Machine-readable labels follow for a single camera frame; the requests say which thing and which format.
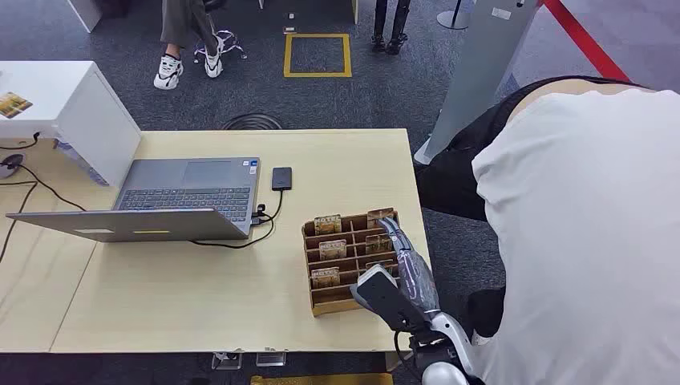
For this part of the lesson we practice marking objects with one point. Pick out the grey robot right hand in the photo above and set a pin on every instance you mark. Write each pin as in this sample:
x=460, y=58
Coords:
x=417, y=281

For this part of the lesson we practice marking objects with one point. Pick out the wooden card holder rack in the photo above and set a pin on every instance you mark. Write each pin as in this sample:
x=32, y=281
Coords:
x=340, y=263

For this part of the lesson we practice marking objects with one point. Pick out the seated person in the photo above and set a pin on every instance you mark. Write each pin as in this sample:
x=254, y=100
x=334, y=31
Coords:
x=178, y=21

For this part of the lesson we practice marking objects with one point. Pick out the printed card on cabinet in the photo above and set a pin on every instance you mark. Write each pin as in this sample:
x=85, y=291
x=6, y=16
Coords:
x=13, y=104

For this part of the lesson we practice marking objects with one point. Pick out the yellow strip under desk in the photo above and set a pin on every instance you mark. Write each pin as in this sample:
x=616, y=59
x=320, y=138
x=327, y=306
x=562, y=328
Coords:
x=318, y=380

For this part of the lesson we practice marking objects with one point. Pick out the black external drive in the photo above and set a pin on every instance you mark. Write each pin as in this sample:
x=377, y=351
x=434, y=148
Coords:
x=282, y=178

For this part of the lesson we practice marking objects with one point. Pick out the black usb plug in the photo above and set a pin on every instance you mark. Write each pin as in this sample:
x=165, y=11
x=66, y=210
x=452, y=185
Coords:
x=259, y=212

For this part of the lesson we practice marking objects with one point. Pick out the grey kiosk stand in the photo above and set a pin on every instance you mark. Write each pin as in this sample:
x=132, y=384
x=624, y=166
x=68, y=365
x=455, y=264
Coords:
x=478, y=79

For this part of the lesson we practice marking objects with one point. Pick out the grey laptop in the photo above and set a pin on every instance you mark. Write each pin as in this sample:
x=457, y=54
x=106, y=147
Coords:
x=186, y=191

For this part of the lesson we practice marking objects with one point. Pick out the black pair of legs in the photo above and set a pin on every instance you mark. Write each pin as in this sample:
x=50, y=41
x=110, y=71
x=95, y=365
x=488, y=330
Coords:
x=396, y=32

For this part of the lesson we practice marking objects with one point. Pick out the round stanchion base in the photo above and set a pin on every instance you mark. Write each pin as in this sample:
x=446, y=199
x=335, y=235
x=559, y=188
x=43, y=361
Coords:
x=451, y=20

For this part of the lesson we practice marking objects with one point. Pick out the red barrier belt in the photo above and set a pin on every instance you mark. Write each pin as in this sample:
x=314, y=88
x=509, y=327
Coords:
x=584, y=40

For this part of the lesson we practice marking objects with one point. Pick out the chrome office chair base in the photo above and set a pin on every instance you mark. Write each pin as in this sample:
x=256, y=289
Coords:
x=231, y=38

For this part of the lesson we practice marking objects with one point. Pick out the white box cabinet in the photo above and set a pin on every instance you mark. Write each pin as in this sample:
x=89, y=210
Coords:
x=79, y=111

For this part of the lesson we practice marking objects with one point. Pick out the grey round desk puck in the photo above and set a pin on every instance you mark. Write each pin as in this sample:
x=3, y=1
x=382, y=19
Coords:
x=9, y=164

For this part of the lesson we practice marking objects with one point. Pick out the white furniture panel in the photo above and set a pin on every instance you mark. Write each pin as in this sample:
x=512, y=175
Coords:
x=85, y=10

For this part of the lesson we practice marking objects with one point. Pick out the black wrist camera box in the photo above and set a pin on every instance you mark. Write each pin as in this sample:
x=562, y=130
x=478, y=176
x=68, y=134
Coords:
x=385, y=297

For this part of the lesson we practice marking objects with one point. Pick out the metal desk bracket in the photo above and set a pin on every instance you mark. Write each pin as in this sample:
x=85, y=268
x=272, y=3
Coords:
x=271, y=358
x=227, y=361

